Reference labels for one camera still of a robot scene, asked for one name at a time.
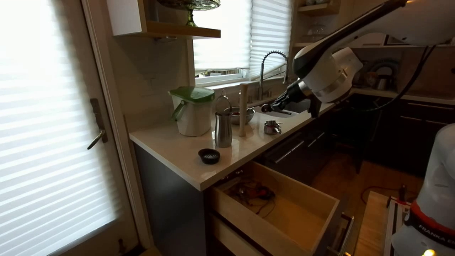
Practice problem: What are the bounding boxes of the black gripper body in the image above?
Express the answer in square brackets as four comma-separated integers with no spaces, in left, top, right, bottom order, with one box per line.
[278,82,309,111]

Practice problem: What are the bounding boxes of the wooden drawer with grey front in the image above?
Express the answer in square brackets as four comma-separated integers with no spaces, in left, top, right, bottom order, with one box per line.
[208,161,354,256]

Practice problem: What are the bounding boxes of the closed wooden drawer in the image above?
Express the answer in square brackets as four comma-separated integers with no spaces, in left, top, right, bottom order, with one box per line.
[208,212,268,256]

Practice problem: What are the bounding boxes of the wooden paper towel pole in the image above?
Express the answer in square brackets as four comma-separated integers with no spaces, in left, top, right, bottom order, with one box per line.
[238,83,249,140]

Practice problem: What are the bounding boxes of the arched chrome faucet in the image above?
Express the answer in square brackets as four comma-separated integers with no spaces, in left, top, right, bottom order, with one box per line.
[258,50,290,102]

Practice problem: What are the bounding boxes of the metal bowl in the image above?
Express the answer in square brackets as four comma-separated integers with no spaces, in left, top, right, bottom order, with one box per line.
[231,107,256,127]

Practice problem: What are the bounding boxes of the silver metal pitcher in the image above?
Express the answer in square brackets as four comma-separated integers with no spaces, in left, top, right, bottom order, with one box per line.
[214,94,235,148]

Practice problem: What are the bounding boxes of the white window blind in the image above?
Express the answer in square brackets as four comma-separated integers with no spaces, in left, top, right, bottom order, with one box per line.
[192,0,293,80]

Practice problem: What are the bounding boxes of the white bin with green lid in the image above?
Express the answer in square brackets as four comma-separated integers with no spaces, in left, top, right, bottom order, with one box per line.
[169,84,218,140]

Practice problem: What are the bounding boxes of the small black round dish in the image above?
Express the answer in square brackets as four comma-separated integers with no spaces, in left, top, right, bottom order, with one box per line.
[198,147,222,167]

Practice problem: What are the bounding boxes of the wooden corner shelf unit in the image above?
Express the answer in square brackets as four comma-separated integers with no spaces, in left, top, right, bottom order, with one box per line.
[289,0,344,52]

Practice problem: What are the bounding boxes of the dark countertop appliance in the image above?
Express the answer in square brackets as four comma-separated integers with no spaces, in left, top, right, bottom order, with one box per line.
[367,62,398,93]

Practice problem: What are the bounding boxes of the dark kitchen cabinets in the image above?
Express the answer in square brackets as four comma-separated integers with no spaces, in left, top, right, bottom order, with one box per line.
[258,94,455,184]

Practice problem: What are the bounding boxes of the glass cake stand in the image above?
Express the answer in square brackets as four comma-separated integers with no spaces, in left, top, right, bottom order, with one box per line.
[157,0,224,29]

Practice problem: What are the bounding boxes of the grey base cabinet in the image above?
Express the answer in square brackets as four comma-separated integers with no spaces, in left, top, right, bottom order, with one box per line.
[134,144,212,256]

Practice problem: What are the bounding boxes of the wooden platform board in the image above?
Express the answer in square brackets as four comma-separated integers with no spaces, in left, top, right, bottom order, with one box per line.
[354,190,393,256]

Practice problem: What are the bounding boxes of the white door blind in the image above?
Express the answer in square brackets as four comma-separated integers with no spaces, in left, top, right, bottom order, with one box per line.
[0,0,120,256]

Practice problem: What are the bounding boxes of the long silver cabinet bar handle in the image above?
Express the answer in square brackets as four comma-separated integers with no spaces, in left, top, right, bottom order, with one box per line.
[273,140,307,167]

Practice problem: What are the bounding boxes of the short silver cabinet bar handle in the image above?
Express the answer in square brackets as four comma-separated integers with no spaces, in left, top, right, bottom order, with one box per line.
[306,131,327,150]

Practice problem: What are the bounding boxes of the tangled brown cables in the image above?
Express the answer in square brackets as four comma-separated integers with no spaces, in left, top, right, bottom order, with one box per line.
[232,181,278,215]

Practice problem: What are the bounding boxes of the wooden wall shelf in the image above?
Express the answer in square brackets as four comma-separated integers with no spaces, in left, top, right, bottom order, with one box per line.
[141,20,224,40]

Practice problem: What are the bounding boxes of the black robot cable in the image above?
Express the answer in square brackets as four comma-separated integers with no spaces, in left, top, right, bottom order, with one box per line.
[350,43,438,116]

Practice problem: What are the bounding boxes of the dark drawer bar handle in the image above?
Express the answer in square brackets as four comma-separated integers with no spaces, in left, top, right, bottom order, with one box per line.
[332,212,356,256]

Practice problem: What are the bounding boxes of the metal robot stand frame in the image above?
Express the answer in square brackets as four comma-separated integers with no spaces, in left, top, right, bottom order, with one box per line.
[384,194,414,256]

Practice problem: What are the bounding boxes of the metal door lever handle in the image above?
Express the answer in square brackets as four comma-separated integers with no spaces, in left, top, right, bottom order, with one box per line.
[86,97,110,151]

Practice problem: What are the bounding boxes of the white wall cabinet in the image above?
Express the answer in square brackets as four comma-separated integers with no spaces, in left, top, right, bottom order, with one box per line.
[106,0,148,39]

